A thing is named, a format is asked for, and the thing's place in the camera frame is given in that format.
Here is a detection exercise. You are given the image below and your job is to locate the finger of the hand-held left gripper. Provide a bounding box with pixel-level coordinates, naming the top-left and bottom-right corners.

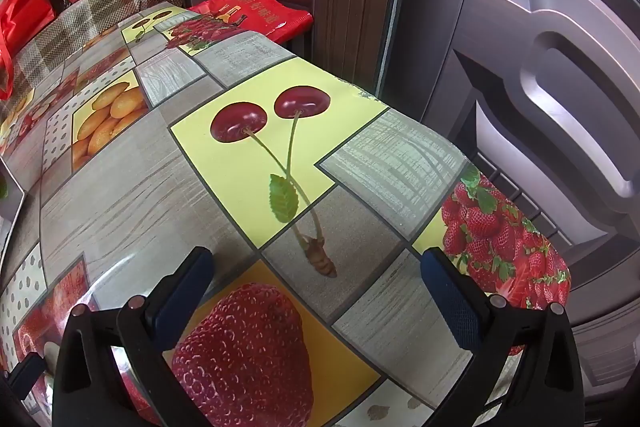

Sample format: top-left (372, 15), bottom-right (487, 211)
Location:
top-left (7, 351), bottom-right (48, 403)

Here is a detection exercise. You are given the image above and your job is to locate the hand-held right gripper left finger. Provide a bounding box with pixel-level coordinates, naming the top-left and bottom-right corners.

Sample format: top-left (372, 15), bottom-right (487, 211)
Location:
top-left (52, 247), bottom-right (216, 427)

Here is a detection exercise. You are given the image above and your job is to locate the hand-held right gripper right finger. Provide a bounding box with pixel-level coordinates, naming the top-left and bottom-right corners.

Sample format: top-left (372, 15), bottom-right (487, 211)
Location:
top-left (420, 248), bottom-right (586, 427)

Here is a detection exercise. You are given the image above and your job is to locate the white cardboard box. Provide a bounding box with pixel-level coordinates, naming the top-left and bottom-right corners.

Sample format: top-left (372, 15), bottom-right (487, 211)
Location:
top-left (0, 154), bottom-right (25, 258)

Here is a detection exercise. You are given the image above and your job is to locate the fruit print tablecloth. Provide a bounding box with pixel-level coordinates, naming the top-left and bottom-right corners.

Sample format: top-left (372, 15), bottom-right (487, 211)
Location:
top-left (0, 4), bottom-right (571, 427)

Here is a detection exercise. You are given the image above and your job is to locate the brown door with windows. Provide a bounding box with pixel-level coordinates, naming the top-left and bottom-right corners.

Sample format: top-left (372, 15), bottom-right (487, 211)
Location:
top-left (380, 0), bottom-right (640, 427)

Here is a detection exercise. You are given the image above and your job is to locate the flat red printed bag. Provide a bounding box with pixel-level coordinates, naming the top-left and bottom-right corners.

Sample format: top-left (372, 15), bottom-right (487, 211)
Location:
top-left (190, 0), bottom-right (315, 42)

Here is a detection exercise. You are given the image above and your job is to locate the shiny red tote bag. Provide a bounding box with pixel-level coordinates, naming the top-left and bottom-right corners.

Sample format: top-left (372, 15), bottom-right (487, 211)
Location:
top-left (0, 0), bottom-right (56, 100)

